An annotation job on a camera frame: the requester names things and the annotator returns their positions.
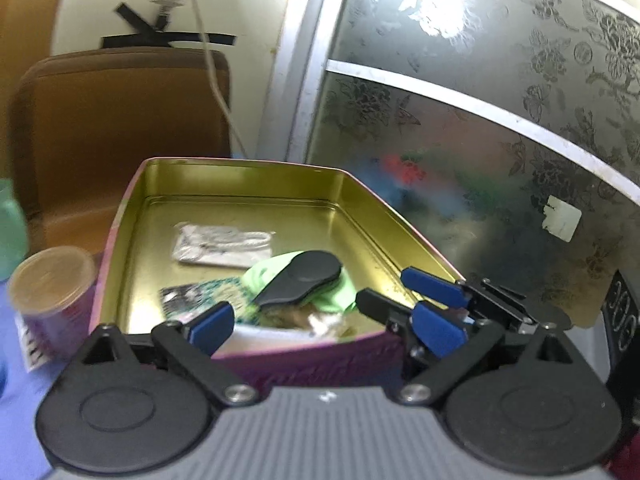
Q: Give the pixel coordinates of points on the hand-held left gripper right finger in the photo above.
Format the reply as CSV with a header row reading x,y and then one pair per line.
x,y
440,330

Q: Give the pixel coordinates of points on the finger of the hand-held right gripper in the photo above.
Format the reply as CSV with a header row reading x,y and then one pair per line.
x,y
432,286
382,307

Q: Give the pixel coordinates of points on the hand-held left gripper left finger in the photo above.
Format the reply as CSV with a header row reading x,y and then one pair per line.
x,y
212,327

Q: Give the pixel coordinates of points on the green cloth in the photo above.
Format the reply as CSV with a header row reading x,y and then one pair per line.
x,y
332,297

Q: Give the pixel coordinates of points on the pink tin box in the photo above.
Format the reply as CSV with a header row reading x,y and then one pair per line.
x,y
225,190

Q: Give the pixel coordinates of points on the green patterned packet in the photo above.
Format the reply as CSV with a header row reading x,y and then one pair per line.
x,y
200,295

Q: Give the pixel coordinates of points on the white cloth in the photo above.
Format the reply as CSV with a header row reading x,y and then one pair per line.
x,y
260,335

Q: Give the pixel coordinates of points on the white packet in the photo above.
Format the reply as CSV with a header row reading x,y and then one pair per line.
x,y
220,245

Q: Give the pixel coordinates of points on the black oval case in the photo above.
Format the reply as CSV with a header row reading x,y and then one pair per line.
x,y
300,275

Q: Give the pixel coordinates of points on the white sticker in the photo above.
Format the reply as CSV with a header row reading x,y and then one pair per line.
x,y
562,217

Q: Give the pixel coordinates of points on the purple cup with lid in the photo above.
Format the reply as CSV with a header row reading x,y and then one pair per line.
x,y
50,295

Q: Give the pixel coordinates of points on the frosted floral glass door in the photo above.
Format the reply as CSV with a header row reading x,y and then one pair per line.
x,y
475,85

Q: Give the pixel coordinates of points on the brown chair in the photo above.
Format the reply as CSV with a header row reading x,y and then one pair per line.
x,y
125,135

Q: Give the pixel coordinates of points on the teal bottle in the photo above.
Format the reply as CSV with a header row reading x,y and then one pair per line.
x,y
11,235

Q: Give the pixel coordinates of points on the black tape cross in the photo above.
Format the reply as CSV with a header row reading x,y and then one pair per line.
x,y
160,37

